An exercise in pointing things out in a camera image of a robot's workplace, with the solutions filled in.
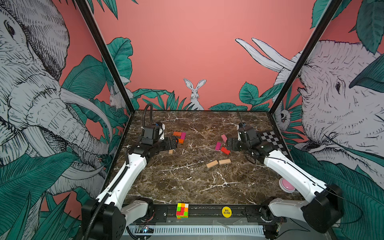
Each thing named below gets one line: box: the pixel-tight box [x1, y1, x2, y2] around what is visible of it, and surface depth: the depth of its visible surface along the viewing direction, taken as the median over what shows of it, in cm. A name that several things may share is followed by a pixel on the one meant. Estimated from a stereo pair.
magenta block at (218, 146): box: [215, 141, 222, 151], surface depth 102 cm
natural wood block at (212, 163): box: [206, 160, 219, 168], surface depth 94 cm
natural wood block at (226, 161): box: [218, 159, 231, 165], surface depth 95 cm
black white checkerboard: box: [259, 131, 292, 159], surface depth 103 cm
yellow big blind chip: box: [221, 206, 232, 218], surface depth 76 cm
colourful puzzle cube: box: [176, 202, 189, 220], surface depth 73 cm
